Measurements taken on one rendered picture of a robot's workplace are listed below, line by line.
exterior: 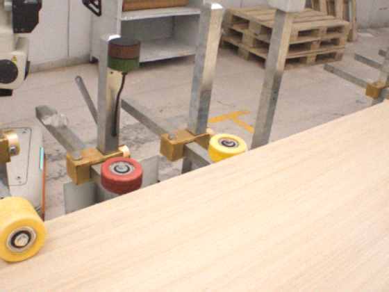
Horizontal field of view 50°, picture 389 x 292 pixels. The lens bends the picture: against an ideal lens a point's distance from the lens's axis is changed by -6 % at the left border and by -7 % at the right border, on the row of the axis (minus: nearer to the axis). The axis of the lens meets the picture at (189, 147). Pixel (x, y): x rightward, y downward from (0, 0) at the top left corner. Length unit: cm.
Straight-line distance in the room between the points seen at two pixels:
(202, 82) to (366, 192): 44
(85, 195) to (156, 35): 337
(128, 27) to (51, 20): 76
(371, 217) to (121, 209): 46
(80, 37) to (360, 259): 341
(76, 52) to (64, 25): 28
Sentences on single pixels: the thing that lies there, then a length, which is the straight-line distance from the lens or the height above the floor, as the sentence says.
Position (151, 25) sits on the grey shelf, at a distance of 424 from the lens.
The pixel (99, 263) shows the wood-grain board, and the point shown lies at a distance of 66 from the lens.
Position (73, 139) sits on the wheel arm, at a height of 86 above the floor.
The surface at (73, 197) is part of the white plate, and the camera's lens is 102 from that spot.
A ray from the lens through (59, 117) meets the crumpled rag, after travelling 112.
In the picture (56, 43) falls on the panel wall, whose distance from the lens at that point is 382.
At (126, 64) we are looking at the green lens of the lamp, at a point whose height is 109.
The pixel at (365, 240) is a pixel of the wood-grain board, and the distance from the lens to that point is 81.
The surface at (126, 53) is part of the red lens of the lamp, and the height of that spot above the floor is 111.
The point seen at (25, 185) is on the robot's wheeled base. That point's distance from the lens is 190.
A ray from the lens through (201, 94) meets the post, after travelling 105.
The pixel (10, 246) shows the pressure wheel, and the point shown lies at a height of 94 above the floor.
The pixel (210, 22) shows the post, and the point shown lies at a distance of 99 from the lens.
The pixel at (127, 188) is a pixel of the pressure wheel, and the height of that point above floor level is 89.
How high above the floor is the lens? 137
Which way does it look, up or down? 30 degrees down
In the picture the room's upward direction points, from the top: 7 degrees clockwise
